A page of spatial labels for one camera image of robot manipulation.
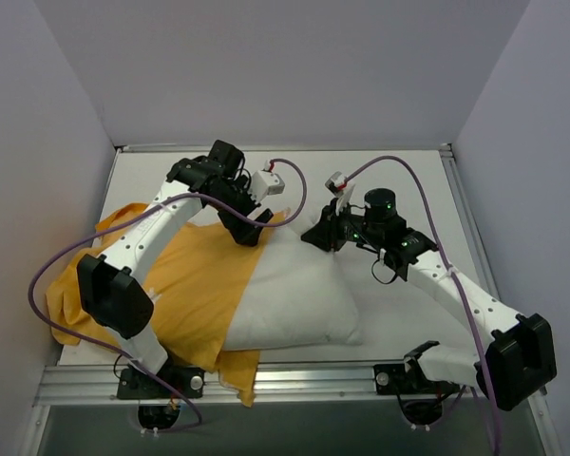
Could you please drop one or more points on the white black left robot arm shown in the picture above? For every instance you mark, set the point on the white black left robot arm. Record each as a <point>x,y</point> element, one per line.
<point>111,284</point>

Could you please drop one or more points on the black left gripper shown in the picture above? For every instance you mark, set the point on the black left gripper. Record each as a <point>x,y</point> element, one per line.
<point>237,215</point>

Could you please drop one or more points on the aluminium frame rail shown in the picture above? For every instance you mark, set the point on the aluminium frame rail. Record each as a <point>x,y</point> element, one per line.
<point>458,228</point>
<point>275,383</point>

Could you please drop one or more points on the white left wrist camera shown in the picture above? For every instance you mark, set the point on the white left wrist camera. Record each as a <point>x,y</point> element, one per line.
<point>264,184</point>

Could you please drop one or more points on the aluminium right frame rail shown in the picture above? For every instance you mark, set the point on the aluminium right frame rail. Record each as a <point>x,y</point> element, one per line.
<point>458,228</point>

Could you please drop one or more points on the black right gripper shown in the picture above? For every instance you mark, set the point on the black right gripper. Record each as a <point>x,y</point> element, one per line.
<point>332,227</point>

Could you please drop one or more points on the yellow Mickey Mouse pillowcase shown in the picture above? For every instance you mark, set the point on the yellow Mickey Mouse pillowcase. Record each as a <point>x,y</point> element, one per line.
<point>197,284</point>

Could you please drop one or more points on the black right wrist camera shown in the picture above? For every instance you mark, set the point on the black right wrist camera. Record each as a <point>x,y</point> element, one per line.
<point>380,208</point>

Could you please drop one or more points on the aluminium front frame rail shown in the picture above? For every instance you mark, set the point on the aluminium front frame rail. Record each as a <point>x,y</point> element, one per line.
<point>275,383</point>

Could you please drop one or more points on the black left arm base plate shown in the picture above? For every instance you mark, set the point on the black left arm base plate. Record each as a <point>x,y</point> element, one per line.
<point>135,385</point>

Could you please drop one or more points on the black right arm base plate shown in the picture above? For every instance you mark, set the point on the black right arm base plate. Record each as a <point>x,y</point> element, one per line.
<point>392,378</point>

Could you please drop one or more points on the white pillow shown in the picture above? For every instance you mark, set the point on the white pillow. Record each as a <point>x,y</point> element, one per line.
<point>296,297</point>

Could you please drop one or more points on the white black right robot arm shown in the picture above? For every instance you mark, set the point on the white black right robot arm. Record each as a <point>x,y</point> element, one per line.
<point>512,356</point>

